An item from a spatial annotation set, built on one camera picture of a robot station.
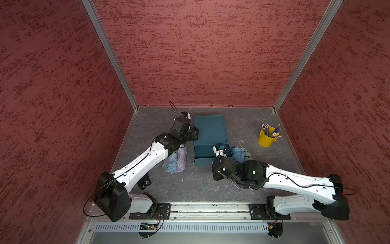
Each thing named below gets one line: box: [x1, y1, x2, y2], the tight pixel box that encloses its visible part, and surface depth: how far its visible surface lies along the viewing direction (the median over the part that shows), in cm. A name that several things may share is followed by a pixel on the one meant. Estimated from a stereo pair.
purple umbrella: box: [175, 143, 188, 173], surface depth 89 cm
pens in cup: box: [261, 122, 281, 137], surface depth 93 cm
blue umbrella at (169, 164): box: [162, 151, 179, 174], surface depth 85 cm
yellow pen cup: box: [257, 126, 278, 148], surface depth 97 cm
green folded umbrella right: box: [238, 139, 254, 162], surface depth 93 cm
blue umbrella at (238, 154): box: [232, 146, 246, 163], surface depth 91 cm
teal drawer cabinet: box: [193, 115, 233, 156], surface depth 82 cm
